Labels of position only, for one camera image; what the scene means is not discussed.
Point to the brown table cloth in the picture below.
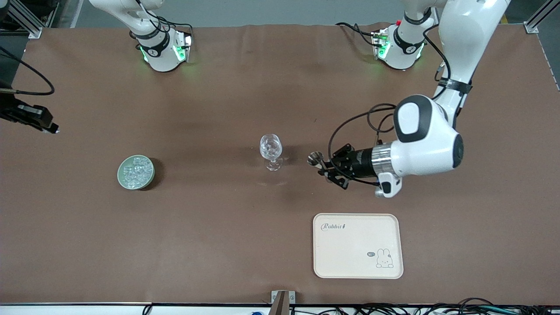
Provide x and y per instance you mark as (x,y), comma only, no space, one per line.
(218,109)

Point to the pile of clear ice cubes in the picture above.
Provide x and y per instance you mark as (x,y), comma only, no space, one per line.
(136,173)

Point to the green round bowl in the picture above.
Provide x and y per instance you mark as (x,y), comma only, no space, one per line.
(122,180)

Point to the silver metal jigger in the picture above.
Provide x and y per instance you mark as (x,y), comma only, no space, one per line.
(315,157)

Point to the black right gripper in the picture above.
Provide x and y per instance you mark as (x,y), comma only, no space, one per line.
(17,114)

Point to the cream rabbit print tray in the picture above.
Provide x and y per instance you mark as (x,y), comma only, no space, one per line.
(350,249)

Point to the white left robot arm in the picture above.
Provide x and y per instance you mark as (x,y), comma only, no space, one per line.
(428,144)

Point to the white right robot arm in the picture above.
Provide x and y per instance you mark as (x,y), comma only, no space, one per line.
(159,54)

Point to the clear wine glass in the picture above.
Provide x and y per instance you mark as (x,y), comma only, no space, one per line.
(271,148)

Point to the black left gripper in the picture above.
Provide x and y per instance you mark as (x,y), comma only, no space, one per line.
(360,163)

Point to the metal base connector panel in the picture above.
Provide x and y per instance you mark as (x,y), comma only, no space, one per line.
(379,43)
(186,43)

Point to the grey metal bracket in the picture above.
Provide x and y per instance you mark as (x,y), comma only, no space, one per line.
(292,297)

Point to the brown camera post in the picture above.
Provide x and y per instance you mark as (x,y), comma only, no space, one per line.
(281,306)

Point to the aluminium workcell frame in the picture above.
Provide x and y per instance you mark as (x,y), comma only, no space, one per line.
(531,27)
(30,27)

